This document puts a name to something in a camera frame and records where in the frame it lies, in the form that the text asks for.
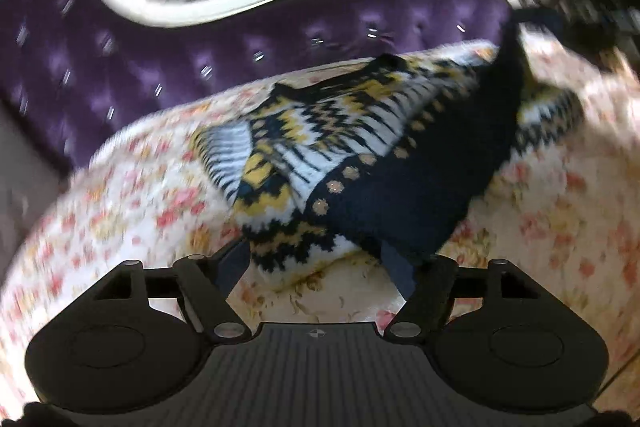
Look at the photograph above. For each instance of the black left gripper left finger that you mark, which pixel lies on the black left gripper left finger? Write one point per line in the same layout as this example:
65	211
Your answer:
205	284

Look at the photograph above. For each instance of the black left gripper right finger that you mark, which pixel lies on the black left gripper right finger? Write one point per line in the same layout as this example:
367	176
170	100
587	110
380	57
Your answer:
426	288

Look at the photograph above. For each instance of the yellow navy patterned knit sweater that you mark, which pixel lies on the yellow navy patterned knit sweater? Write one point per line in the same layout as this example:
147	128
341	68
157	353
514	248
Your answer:
389	155

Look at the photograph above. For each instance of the purple tufted white-framed headboard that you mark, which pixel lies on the purple tufted white-framed headboard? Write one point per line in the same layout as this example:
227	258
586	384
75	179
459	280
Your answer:
74	72

